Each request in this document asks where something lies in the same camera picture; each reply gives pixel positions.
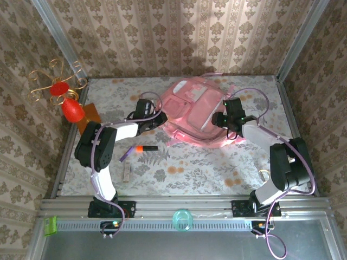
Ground red and gold ornament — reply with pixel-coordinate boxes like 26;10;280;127
28;58;89;125

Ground pink student backpack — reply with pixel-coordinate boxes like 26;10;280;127
158;72;248;149

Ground grey metal sheet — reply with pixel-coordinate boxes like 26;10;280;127
40;219;336;260

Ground small black circuit board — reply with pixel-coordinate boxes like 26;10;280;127
99;220;123;236
250;220;272;236

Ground green packet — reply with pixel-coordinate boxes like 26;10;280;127
43;215;59;237

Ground teal tape roll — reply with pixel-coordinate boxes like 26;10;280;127
172;209;194;232

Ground orange black marker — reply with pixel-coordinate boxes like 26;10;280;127
135;145;159;153

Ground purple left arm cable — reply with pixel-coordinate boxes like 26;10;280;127
91;91;163;239

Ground purple pen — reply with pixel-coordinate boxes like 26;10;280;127
119;146;137;163

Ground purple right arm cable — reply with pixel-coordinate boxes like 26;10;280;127
232;88;317;260

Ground slotted grey cable duct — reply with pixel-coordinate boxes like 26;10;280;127
55;219;254;232

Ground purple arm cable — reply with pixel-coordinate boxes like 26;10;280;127
232;88;317;260
91;91;163;239

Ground orange brown base block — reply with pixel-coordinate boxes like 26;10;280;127
76;102;102;136

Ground aluminium frame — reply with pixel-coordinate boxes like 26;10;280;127
27;0;337;260

